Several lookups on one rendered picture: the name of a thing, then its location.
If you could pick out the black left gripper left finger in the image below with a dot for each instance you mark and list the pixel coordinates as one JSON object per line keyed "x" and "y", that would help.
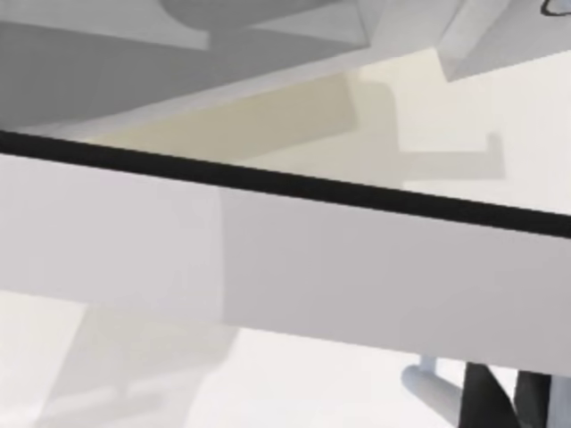
{"x": 484, "y": 401}

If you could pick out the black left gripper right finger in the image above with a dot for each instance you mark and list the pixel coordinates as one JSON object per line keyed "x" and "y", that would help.
{"x": 534, "y": 401}

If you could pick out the white panel with black edge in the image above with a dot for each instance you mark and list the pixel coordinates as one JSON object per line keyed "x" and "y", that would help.
{"x": 339, "y": 263}

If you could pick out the grey blocky structure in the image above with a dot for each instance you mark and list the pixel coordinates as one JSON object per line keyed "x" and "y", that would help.
{"x": 111, "y": 67}

